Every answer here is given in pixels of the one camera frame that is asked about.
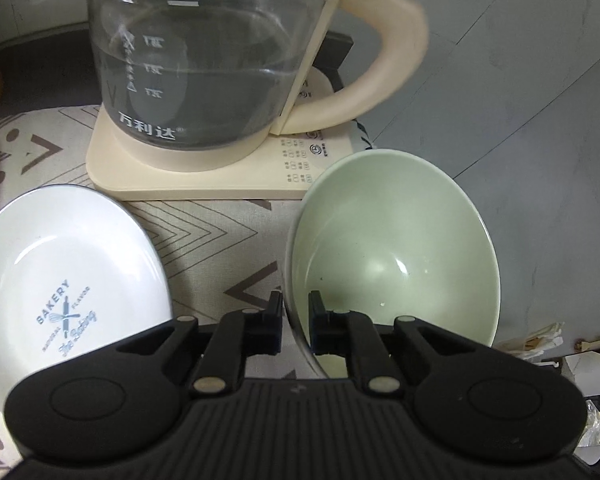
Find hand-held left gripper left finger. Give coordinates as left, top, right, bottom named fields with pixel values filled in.
left=115, top=291, right=284, bottom=392

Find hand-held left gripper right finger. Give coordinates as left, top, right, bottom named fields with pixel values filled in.
left=307, top=291, right=481, bottom=392

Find pale green bowl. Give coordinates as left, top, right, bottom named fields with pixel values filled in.
left=285, top=149, right=501, bottom=378

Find patterned tablecloth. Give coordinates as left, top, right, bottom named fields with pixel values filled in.
left=0, top=104, right=378, bottom=466

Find cream kettle base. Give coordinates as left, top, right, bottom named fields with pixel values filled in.
left=85, top=67, right=376, bottom=201

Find crumpled paper scraps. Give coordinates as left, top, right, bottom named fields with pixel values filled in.
left=495, top=322, right=600, bottom=396

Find glass kettle with cream handle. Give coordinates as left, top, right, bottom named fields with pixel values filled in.
left=87, top=0, right=428, bottom=171

